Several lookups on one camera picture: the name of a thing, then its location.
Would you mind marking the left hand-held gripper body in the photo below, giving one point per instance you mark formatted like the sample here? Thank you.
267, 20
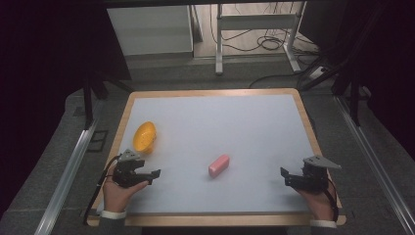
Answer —
128, 168

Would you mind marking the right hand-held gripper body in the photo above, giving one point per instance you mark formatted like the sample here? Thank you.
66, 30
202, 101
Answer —
314, 174

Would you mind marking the person's left hand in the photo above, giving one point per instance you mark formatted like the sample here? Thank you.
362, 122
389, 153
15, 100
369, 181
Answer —
118, 196

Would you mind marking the person's right hand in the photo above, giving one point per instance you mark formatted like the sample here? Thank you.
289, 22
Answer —
318, 204

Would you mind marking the yellow soap dish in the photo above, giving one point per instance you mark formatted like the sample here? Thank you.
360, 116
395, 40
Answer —
144, 137

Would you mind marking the black floor plate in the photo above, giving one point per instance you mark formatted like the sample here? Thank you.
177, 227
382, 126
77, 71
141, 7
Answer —
97, 141

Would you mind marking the pink soap bar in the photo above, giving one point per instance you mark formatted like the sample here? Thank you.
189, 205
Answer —
218, 165

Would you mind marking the black metal stand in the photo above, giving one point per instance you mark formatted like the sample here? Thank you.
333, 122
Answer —
88, 98
354, 98

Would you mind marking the white power strip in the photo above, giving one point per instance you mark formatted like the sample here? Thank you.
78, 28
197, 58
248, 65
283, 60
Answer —
318, 72

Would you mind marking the white cabinet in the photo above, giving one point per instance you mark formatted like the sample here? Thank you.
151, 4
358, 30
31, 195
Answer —
150, 29

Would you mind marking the aluminium rail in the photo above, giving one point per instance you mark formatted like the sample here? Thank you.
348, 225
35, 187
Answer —
375, 163
65, 182

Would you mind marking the white metal table frame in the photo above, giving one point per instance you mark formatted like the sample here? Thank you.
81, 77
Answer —
254, 23

